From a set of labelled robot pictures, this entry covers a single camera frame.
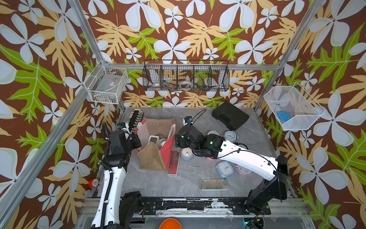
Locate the red burlap canvas bag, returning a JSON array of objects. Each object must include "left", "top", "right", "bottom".
[{"left": 135, "top": 118, "right": 176, "bottom": 172}]

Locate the light blue round alarm clock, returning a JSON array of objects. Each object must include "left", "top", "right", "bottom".
[{"left": 160, "top": 138, "right": 167, "bottom": 146}]

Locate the white digital clock green screen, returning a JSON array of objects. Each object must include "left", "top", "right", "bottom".
[{"left": 148, "top": 135, "right": 160, "bottom": 145}]

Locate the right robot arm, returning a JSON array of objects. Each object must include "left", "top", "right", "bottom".
[{"left": 175, "top": 125, "right": 289, "bottom": 214}]

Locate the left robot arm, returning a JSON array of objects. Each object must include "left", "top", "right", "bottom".
[{"left": 91, "top": 122, "right": 144, "bottom": 229}]

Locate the white round alarm clock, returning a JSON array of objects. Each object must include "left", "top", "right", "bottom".
[{"left": 207, "top": 130, "right": 219, "bottom": 135}]

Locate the beige twin-bell alarm clock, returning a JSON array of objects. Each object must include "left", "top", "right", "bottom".
[{"left": 225, "top": 130, "right": 239, "bottom": 142}]

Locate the blue square alarm clock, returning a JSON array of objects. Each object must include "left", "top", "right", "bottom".
[{"left": 216, "top": 161, "right": 234, "bottom": 178}]

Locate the black round alarm clock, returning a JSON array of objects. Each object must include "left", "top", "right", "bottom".
[{"left": 237, "top": 143, "right": 248, "bottom": 150}]

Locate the light pink round clock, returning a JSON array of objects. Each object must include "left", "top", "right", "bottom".
[{"left": 237, "top": 166, "right": 252, "bottom": 175}]

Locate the black socket set holder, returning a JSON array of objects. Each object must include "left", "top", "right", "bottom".
[{"left": 127, "top": 109, "right": 144, "bottom": 134}]

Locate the red emergency button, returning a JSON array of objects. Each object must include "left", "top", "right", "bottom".
[{"left": 88, "top": 178, "right": 99, "bottom": 189}]

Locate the black plastic tool case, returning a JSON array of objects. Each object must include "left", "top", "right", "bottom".
[{"left": 212, "top": 102, "right": 249, "bottom": 131}]

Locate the orange bowl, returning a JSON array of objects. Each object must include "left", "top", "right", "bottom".
[{"left": 159, "top": 218, "right": 182, "bottom": 229}]

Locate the blue object in basket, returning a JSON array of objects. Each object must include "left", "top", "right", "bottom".
[{"left": 277, "top": 111, "right": 292, "bottom": 122}]

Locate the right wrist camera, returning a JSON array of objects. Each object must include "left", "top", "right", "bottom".
[{"left": 183, "top": 116, "right": 194, "bottom": 126}]

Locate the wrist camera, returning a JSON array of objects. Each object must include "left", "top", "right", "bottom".
[
  {"left": 117, "top": 122, "right": 130, "bottom": 133},
  {"left": 183, "top": 116, "right": 194, "bottom": 126}
]

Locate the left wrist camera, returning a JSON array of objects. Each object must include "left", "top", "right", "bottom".
[{"left": 117, "top": 122, "right": 130, "bottom": 133}]

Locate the white wire basket left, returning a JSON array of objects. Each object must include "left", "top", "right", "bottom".
[{"left": 85, "top": 61, "right": 128, "bottom": 105}]

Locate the white wire basket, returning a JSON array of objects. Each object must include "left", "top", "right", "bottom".
[
  {"left": 264, "top": 83, "right": 325, "bottom": 131},
  {"left": 85, "top": 61, "right": 128, "bottom": 105}
]

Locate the black wire basket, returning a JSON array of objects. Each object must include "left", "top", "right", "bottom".
[{"left": 142, "top": 60, "right": 230, "bottom": 92}]

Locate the black mounting rail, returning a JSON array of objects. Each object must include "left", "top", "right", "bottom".
[{"left": 135, "top": 197, "right": 271, "bottom": 216}]

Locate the white wire basket right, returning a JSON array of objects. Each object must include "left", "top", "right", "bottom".
[{"left": 264, "top": 83, "right": 325, "bottom": 131}]

